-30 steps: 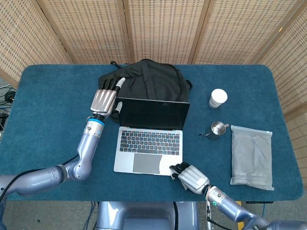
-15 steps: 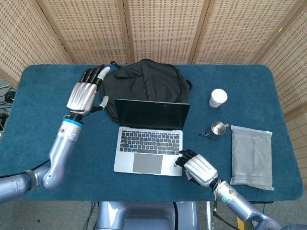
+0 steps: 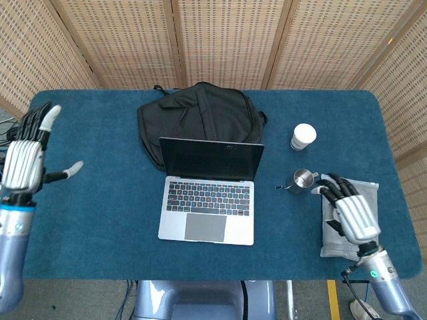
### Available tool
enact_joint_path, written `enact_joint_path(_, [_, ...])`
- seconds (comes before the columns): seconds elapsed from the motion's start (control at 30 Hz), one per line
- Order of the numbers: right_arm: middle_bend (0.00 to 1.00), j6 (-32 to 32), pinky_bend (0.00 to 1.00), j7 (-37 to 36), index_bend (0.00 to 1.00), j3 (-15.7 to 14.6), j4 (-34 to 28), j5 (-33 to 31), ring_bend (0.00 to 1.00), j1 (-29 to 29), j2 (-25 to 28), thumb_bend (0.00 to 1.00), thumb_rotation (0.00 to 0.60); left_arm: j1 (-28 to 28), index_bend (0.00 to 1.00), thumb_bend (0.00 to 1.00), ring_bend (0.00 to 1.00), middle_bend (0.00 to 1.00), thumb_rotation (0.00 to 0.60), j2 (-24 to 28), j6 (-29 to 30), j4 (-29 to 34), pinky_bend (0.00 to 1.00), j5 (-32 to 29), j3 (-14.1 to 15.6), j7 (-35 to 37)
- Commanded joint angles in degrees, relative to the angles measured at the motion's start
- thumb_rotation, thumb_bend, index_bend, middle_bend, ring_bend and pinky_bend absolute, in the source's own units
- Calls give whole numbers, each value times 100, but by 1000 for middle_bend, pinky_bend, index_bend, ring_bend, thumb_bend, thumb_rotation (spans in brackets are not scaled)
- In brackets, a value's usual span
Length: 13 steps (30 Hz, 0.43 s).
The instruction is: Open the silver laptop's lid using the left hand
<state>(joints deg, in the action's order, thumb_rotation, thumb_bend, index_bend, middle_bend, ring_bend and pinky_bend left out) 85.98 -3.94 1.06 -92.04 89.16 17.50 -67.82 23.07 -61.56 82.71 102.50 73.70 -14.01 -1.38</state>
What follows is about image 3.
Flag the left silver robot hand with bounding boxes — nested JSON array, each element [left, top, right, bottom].
[[0, 101, 84, 203]]

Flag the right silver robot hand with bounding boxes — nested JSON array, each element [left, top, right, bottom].
[[310, 172, 382, 246]]

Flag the silver laptop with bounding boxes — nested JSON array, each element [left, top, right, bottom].
[[157, 136, 265, 247]]

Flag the grey plastic pouch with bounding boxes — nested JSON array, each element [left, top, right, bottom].
[[320, 173, 380, 261]]

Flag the stainless steel pitcher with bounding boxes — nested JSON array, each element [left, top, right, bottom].
[[276, 168, 320, 196]]

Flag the white shoe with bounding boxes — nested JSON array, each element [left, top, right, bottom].
[[349, 298, 381, 320]]

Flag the blue table cloth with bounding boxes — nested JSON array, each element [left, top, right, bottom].
[[21, 88, 423, 281]]

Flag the white paper cup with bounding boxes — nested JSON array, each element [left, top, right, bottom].
[[290, 123, 318, 151]]

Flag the blue-grey robot torso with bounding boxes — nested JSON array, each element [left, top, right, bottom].
[[133, 279, 278, 320]]

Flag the black backpack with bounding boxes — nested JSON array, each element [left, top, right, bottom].
[[136, 81, 268, 173]]

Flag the woven wooden folding screen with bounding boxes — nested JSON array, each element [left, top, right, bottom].
[[0, 0, 427, 257]]

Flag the black floor cables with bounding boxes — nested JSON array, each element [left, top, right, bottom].
[[0, 118, 26, 149]]

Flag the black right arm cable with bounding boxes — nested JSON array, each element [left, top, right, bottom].
[[340, 261, 380, 320]]

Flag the blue floor cable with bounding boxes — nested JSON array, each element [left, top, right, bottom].
[[115, 279, 136, 320]]

